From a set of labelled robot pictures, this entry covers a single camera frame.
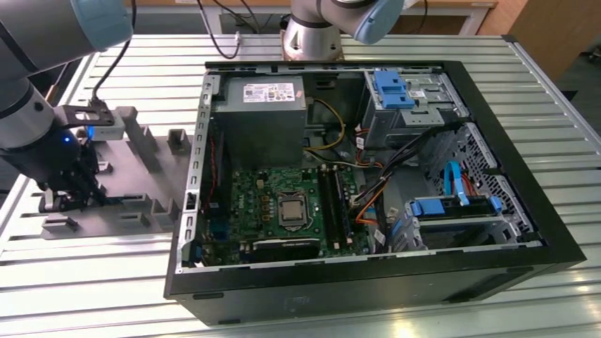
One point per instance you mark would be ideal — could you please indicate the black gripper finger link bars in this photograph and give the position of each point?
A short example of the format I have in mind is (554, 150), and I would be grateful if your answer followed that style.
(89, 183)

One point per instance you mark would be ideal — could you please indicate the CPU socket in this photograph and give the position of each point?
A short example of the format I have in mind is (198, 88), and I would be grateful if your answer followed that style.
(293, 195)

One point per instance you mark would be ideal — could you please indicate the black RAM slot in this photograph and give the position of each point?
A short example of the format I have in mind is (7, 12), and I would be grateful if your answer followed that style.
(333, 207)
(328, 204)

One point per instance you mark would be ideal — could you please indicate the grey parts rack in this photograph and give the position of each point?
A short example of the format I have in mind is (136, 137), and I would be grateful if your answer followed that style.
(140, 165)

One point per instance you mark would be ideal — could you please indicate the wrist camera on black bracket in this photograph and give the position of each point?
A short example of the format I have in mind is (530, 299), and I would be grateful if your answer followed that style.
(109, 132)

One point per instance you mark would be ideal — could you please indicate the black gripper finger wide plate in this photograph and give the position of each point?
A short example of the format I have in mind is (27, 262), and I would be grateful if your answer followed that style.
(56, 202)

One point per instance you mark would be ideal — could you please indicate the black open PC case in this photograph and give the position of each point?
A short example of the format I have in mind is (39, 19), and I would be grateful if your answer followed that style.
(328, 292)

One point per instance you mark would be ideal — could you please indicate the grey metal disk bay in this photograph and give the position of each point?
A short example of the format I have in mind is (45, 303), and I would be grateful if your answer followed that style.
(469, 221)

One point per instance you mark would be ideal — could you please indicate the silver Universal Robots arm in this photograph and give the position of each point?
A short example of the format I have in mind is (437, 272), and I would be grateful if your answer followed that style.
(309, 35)

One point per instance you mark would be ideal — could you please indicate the silver CPU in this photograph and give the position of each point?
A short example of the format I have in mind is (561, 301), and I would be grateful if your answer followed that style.
(292, 212)

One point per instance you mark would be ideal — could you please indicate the black graphics card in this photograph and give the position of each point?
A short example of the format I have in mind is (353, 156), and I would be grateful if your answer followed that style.
(281, 249)

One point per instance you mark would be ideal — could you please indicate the blue plastic drive latch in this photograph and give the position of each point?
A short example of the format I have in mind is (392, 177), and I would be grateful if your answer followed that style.
(392, 88)

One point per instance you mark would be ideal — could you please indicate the white framed wooden desk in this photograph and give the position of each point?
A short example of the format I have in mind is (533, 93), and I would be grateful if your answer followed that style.
(476, 15)

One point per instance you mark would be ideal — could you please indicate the grey power supply unit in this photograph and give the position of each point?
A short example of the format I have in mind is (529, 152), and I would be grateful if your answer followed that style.
(258, 134)

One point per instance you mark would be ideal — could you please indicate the green motherboard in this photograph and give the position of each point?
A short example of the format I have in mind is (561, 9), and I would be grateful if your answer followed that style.
(248, 197)

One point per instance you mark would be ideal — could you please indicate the grey metal drive cage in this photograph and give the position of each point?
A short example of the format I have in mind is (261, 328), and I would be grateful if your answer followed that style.
(417, 121)

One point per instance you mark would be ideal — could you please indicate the hard disk in blue carrier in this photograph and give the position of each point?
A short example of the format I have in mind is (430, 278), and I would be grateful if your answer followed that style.
(429, 207)

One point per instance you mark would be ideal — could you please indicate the brown wooden cabinet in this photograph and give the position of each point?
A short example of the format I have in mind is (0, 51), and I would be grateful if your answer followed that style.
(549, 31)

